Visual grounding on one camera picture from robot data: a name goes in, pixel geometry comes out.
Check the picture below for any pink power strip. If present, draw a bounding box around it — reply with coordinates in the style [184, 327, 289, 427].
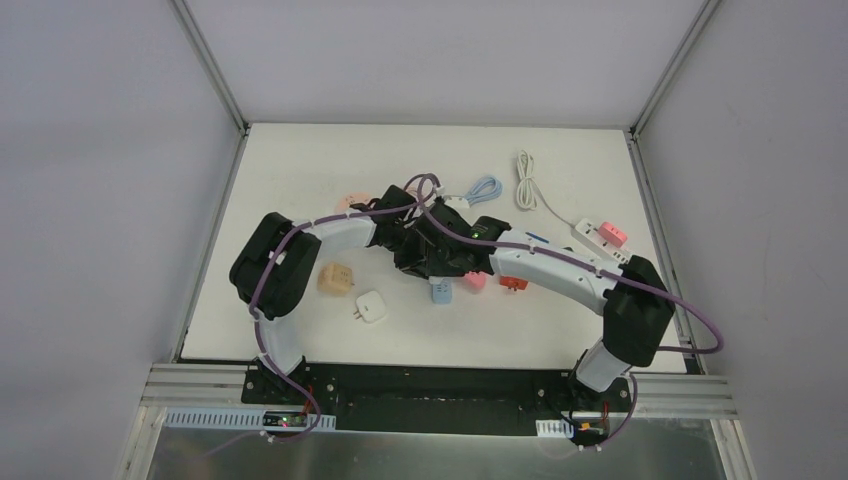
[463, 272, 487, 292]

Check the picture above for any round pink socket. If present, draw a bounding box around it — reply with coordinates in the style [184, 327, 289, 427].
[334, 192, 372, 214]

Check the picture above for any red cube socket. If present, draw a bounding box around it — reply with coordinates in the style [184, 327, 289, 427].
[499, 275, 529, 291]

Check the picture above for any white charger plug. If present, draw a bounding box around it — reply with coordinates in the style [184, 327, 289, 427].
[354, 290, 388, 324]

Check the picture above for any beige cube plug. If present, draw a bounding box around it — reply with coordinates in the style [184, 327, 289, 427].
[317, 262, 354, 296]

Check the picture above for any light blue power strip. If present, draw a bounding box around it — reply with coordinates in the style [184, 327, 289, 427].
[429, 277, 453, 305]

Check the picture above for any blue cube socket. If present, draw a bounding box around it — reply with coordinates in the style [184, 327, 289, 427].
[525, 232, 549, 243]

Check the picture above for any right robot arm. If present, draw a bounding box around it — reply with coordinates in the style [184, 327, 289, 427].
[405, 201, 674, 410]

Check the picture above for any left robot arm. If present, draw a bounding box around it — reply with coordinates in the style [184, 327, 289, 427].
[229, 185, 432, 405]

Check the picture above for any small pink plug adapter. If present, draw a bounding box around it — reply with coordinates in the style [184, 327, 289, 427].
[597, 222, 628, 248]

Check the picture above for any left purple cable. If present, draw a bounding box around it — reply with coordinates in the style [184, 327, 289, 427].
[248, 173, 442, 445]

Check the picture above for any white cable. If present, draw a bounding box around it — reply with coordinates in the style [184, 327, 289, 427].
[514, 149, 578, 230]

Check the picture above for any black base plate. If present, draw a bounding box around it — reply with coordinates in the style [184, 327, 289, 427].
[241, 361, 632, 437]

